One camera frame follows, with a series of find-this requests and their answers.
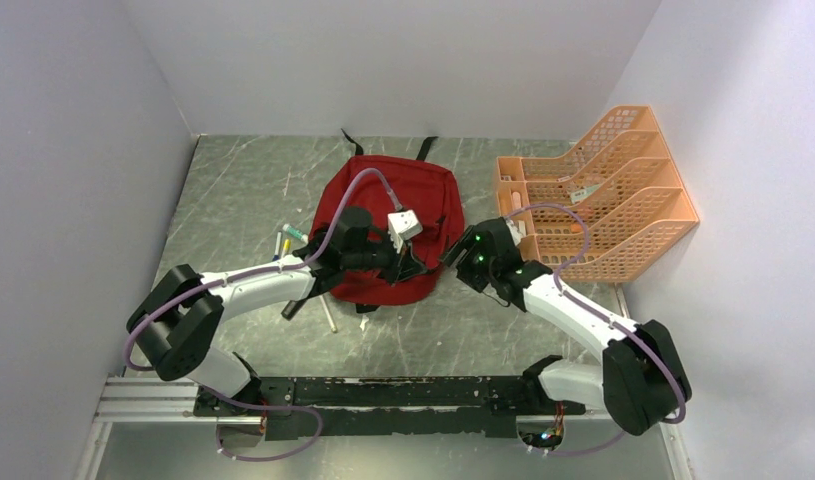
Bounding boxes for white pencil stick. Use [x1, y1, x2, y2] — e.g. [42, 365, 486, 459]
[319, 295, 339, 334]

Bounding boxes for pink black highlighter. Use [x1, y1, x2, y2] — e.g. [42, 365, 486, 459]
[281, 299, 307, 321]

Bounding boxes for black mounting rail base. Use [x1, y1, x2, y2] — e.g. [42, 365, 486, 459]
[193, 375, 585, 441]

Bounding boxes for orange plastic file organizer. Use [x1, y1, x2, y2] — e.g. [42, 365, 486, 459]
[494, 105, 699, 283]

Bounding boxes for green white glue stick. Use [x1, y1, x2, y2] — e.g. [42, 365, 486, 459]
[281, 223, 309, 244]

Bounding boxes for red backpack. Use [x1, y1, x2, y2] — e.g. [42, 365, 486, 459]
[308, 137, 465, 314]

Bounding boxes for yellow cap marker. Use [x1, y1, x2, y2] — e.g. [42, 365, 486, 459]
[280, 239, 291, 258]

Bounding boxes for blue cap marker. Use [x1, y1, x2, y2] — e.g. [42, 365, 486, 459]
[272, 231, 283, 261]

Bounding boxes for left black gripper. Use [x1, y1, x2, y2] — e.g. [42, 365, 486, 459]
[343, 234, 427, 288]

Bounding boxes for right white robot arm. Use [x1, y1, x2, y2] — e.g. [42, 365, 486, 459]
[440, 217, 692, 436]

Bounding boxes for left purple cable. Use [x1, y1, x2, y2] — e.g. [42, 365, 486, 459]
[122, 167, 405, 463]

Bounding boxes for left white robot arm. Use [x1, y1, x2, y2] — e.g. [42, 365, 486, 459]
[124, 207, 428, 416]

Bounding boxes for white stapler in organizer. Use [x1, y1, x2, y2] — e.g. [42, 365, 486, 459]
[509, 220, 527, 242]

